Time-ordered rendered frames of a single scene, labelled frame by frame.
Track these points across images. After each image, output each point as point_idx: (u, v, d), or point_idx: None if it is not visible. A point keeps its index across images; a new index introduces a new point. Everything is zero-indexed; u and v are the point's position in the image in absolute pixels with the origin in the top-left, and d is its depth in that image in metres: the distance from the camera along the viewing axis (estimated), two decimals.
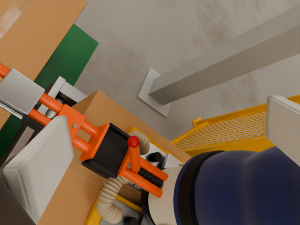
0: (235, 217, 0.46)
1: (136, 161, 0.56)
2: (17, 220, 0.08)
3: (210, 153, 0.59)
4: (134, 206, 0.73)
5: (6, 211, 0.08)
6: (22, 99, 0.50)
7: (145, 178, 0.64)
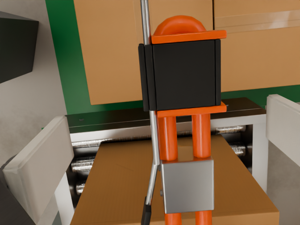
0: None
1: None
2: (17, 220, 0.08)
3: None
4: None
5: (6, 211, 0.08)
6: (180, 197, 0.32)
7: None
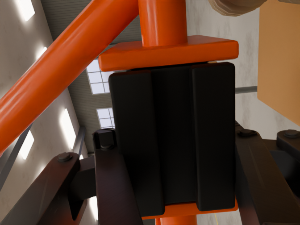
0: None
1: (49, 52, 0.14)
2: (122, 186, 0.09)
3: None
4: None
5: (116, 176, 0.10)
6: None
7: None
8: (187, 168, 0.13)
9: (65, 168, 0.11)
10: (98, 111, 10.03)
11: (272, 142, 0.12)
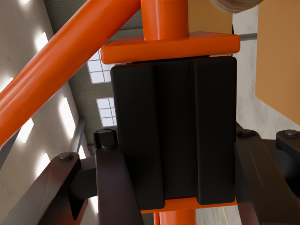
0: None
1: (49, 46, 0.14)
2: (122, 186, 0.09)
3: None
4: None
5: (117, 176, 0.10)
6: None
7: None
8: (187, 162, 0.13)
9: (66, 168, 0.11)
10: (98, 102, 9.90)
11: (272, 142, 0.12)
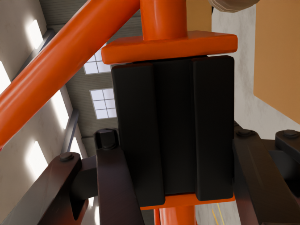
0: None
1: (50, 46, 0.14)
2: (123, 186, 0.09)
3: None
4: None
5: (118, 176, 0.10)
6: None
7: None
8: (187, 159, 0.13)
9: (67, 168, 0.11)
10: (92, 93, 9.79)
11: (271, 142, 0.12)
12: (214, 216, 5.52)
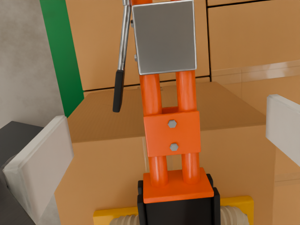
0: None
1: None
2: (17, 220, 0.08)
3: None
4: None
5: (6, 211, 0.08)
6: (156, 51, 0.28)
7: None
8: None
9: None
10: None
11: None
12: None
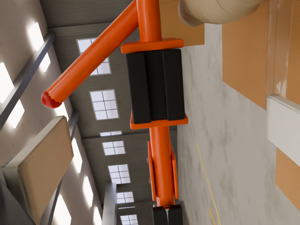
0: None
1: (92, 46, 0.28)
2: (17, 220, 0.08)
3: None
4: None
5: (6, 211, 0.08)
6: None
7: None
8: (162, 100, 0.27)
9: None
10: (92, 94, 9.93)
11: None
12: (210, 214, 5.65)
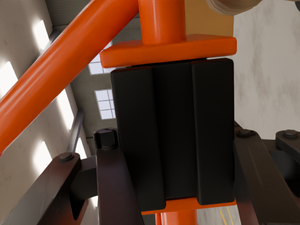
0: None
1: (50, 51, 0.14)
2: (123, 186, 0.09)
3: None
4: None
5: (118, 176, 0.10)
6: None
7: None
8: (187, 163, 0.13)
9: (66, 168, 0.11)
10: (97, 93, 9.80)
11: (272, 142, 0.12)
12: (222, 217, 5.51)
